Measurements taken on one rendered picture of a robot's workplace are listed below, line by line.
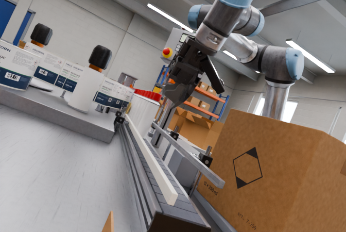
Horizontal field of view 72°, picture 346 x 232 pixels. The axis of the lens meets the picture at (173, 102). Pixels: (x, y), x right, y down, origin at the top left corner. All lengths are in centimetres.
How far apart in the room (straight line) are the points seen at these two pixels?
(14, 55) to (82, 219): 72
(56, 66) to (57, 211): 98
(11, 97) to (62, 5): 804
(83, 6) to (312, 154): 867
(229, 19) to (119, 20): 840
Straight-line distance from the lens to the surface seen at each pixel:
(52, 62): 134
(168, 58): 132
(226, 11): 59
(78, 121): 93
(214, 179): 46
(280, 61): 100
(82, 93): 108
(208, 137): 282
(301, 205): 55
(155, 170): 53
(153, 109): 100
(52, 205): 44
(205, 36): 60
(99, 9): 894
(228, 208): 65
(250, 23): 67
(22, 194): 45
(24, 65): 104
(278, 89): 104
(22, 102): 96
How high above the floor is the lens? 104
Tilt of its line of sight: 2 degrees up
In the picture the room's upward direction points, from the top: 24 degrees clockwise
